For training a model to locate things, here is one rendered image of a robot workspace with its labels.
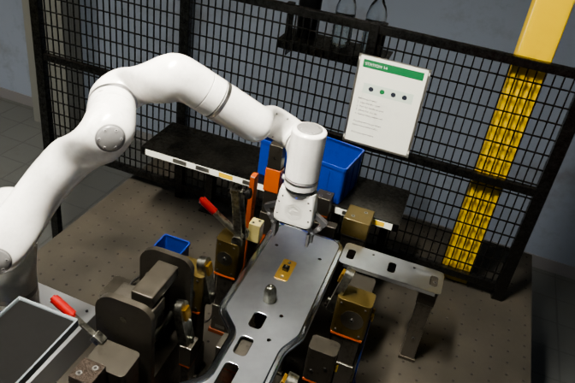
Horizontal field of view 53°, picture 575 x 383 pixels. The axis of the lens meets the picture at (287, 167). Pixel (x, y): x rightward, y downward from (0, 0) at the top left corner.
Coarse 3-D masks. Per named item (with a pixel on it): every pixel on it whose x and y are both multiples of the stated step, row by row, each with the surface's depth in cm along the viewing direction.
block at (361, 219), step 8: (352, 208) 175; (360, 208) 176; (344, 216) 171; (352, 216) 171; (360, 216) 172; (368, 216) 172; (344, 224) 171; (352, 224) 171; (360, 224) 170; (368, 224) 169; (344, 232) 173; (352, 232) 172; (360, 232) 171; (368, 232) 172; (344, 240) 175; (352, 240) 174; (360, 240) 172; (352, 256) 176; (336, 272) 181; (336, 280) 183; (328, 296) 187
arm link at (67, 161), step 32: (96, 96) 118; (128, 96) 121; (96, 128) 111; (128, 128) 114; (64, 160) 119; (96, 160) 117; (32, 192) 122; (64, 192) 125; (0, 224) 121; (32, 224) 124; (0, 256) 122
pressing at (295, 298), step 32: (256, 256) 159; (288, 256) 161; (320, 256) 163; (256, 288) 149; (288, 288) 150; (320, 288) 152; (224, 320) 138; (288, 320) 141; (224, 352) 129; (256, 352) 131; (288, 352) 133
